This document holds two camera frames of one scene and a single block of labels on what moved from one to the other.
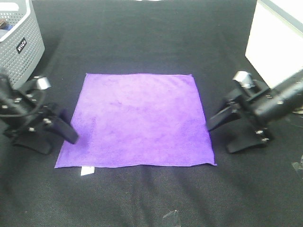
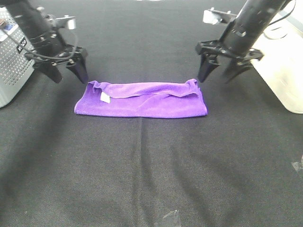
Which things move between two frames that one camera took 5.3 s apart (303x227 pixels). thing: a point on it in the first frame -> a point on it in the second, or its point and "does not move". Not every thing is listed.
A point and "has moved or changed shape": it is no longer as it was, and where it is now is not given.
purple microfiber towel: x=137 y=119 has moved or changed shape
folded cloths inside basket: x=4 y=25 does not move
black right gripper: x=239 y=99 -> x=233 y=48
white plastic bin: x=275 y=43 does not move
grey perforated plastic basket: x=21 y=42 does not move
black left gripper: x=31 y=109 -> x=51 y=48
